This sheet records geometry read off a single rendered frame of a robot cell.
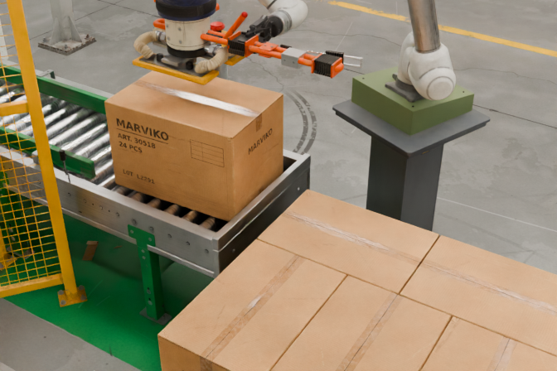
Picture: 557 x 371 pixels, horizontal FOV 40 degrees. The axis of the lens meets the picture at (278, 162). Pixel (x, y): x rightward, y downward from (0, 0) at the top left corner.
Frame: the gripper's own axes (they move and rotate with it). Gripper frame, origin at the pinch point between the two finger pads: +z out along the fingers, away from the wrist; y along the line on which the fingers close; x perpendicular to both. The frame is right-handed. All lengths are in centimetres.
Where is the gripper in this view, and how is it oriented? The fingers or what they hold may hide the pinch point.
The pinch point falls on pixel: (246, 44)
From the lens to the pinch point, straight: 281.8
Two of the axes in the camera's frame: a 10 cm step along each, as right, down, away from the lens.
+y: 0.0, 8.4, 5.4
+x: -8.6, -2.7, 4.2
